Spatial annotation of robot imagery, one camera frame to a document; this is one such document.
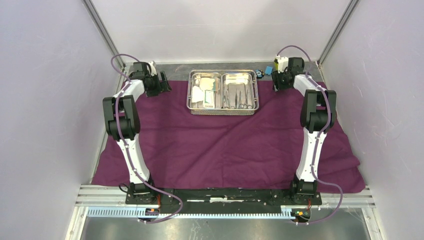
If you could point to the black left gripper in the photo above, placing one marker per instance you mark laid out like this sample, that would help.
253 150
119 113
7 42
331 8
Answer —
161 87

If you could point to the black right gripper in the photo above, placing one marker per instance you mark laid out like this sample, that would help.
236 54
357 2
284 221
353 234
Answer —
276 79

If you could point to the blue plastic block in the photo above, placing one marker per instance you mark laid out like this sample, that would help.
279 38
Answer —
268 70

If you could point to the steel two-compartment tray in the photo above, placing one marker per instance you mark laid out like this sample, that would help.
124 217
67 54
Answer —
231 92

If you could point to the maroon cloth wrap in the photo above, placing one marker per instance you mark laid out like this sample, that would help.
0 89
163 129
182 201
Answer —
186 151

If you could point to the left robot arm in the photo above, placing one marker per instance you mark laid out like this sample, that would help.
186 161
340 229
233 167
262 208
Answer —
123 124

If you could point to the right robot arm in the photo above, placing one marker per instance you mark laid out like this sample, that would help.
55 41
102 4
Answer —
317 116

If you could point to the black owl number block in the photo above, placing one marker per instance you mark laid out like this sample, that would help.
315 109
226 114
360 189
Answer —
259 74

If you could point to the steel needle holder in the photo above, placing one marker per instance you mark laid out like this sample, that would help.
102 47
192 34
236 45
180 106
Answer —
247 97

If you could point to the steel forceps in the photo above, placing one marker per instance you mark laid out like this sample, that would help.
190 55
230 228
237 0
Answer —
238 99

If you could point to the white gauze pad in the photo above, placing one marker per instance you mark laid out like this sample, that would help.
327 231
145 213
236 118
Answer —
207 83

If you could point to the green sealed suture packet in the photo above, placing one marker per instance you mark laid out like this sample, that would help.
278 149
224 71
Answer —
209 99

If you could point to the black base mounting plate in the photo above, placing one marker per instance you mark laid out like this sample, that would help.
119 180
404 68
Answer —
224 201

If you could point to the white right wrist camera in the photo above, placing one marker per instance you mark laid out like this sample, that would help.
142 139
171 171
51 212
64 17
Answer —
282 63

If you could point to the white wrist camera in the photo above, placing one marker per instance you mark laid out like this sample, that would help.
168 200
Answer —
282 63
152 68

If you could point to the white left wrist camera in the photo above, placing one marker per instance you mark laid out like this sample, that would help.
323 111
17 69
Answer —
152 68

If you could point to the aluminium frame rail left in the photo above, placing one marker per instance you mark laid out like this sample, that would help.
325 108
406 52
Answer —
97 157

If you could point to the aluminium frame rail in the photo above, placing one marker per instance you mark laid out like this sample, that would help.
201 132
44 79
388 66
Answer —
97 157
102 201

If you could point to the aluminium frame post right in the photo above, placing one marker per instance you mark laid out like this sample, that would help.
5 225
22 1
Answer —
345 17

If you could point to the aluminium front frame rail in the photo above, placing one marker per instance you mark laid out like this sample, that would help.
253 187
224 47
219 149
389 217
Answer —
102 201

